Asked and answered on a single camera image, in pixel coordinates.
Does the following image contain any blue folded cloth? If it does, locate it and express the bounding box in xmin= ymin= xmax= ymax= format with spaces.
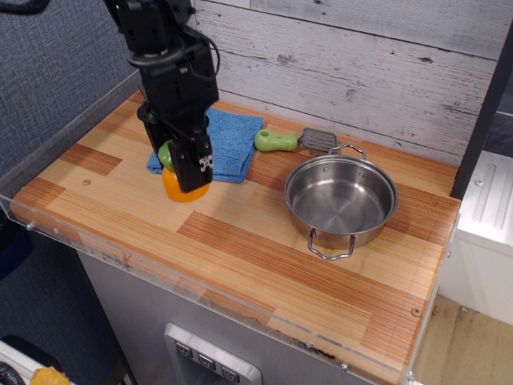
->
xmin=147 ymin=108 xmax=264 ymax=183

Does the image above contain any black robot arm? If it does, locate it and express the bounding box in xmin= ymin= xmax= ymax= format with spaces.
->
xmin=106 ymin=1 xmax=220 ymax=193

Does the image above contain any clear acrylic guard rail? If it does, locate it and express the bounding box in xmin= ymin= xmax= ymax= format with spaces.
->
xmin=1 ymin=59 xmax=459 ymax=384

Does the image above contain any white ribbed appliance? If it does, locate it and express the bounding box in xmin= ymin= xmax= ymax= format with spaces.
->
xmin=438 ymin=151 xmax=512 ymax=324

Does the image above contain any yellow tape object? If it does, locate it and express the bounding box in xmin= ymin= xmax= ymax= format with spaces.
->
xmin=29 ymin=367 xmax=73 ymax=385

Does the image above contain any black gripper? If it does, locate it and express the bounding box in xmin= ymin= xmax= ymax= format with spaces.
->
xmin=128 ymin=34 xmax=220 ymax=193

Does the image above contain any stainless steel pot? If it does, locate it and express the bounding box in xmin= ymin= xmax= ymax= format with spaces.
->
xmin=284 ymin=144 xmax=399 ymax=261

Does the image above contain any orange carrot-shaped salt cellar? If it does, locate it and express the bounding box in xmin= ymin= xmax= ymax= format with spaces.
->
xmin=157 ymin=140 xmax=210 ymax=203

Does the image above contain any green-handled grey toy spatula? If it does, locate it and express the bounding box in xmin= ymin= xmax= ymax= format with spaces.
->
xmin=254 ymin=128 xmax=337 ymax=152

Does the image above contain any grey dispenser button panel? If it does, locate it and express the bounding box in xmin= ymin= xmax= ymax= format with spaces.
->
xmin=164 ymin=322 xmax=263 ymax=384

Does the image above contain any dark vertical post right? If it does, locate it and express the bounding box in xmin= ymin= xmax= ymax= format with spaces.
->
xmin=450 ymin=24 xmax=512 ymax=200

